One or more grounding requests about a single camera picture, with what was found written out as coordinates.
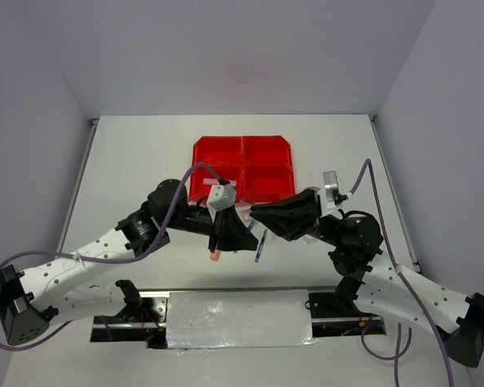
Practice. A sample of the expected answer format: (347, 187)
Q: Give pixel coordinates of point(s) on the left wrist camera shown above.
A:
(220, 198)

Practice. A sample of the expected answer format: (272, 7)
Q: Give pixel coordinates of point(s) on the red four-compartment bin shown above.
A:
(260, 167)

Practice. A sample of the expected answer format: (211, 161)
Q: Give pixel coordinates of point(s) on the black mounting rail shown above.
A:
(328, 320)

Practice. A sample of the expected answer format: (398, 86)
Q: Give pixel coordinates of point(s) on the blue glue bottle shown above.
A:
(244, 214)

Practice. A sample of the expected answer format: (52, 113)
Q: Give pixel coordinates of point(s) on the silver foil sheet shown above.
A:
(218, 320)

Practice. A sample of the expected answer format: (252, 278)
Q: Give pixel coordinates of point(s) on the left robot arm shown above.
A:
(50, 295)

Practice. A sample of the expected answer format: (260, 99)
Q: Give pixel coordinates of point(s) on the orange highlighter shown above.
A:
(215, 255)

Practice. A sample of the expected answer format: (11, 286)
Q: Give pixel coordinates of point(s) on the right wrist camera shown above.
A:
(331, 189)

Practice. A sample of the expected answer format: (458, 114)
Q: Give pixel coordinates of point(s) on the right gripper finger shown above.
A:
(287, 227)
(301, 205)

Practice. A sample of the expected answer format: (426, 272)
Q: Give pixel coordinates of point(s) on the blue pen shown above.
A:
(249, 228)
(260, 246)

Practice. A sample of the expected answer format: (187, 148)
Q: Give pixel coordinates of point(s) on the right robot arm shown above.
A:
(372, 284)

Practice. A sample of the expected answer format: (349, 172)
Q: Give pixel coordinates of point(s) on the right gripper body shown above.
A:
(324, 230)

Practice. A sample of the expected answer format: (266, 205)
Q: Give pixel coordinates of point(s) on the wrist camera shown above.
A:
(331, 189)
(220, 198)

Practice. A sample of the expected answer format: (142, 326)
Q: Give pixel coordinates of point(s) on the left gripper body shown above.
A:
(214, 234)

